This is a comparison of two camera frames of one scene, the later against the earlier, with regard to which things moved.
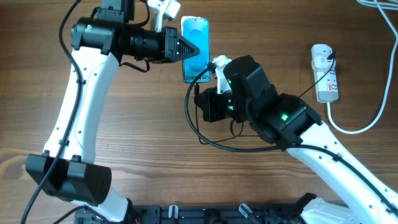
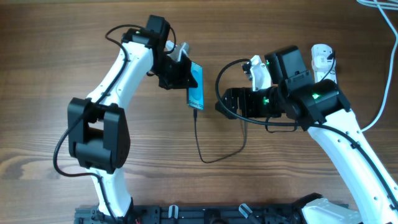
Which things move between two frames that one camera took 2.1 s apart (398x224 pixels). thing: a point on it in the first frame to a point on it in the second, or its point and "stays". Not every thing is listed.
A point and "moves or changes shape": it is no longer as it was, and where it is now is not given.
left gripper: x=168 y=49 to x=183 y=79
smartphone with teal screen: x=196 y=30 moves or changes shape
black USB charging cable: x=196 y=93 to x=332 y=56
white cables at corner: x=389 y=4 stays
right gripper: x=212 y=111 to x=247 y=94
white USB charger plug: x=321 y=62 stays
